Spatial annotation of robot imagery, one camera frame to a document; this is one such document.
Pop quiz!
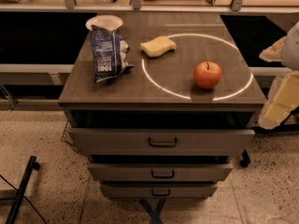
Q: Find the bottom grey drawer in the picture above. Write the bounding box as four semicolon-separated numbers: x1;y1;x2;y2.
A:
101;183;217;198

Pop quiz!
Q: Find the black floor cable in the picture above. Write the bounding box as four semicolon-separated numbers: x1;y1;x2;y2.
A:
0;175;48;224

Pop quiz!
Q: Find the blue chip bag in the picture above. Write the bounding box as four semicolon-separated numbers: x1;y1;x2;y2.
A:
92;25;134;82

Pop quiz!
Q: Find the grey drawer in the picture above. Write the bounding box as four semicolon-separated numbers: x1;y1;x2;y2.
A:
101;183;217;198
88;163;232;182
70;128;254;156

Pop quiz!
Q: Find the wire mesh basket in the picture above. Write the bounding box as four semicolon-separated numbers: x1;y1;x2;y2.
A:
61;122;78;152

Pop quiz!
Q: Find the yellow sponge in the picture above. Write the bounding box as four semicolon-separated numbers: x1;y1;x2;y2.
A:
140;36;177;58

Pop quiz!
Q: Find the black metal stand leg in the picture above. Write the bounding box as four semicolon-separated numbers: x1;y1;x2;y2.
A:
6;156;39;224

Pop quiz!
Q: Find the grey drawer cabinet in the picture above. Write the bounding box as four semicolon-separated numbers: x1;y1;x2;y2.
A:
59;12;265;188

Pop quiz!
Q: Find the middle grey drawer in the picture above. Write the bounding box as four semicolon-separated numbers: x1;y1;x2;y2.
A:
88;163;232;182

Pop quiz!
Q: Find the top grey drawer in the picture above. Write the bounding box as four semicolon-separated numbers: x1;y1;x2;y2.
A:
70;128;254;156

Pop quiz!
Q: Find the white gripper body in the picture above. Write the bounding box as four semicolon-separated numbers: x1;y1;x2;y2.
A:
281;22;299;70

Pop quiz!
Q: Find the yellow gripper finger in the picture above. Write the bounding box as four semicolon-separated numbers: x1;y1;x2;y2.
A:
258;72;299;130
259;36;285;63

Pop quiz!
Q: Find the black caster wheel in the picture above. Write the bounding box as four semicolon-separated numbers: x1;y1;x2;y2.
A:
239;150;250;168

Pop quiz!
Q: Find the white bowl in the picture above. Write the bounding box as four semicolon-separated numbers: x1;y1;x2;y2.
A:
85;15;122;31

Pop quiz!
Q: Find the red apple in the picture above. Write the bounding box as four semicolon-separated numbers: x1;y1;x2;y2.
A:
193;62;222;90

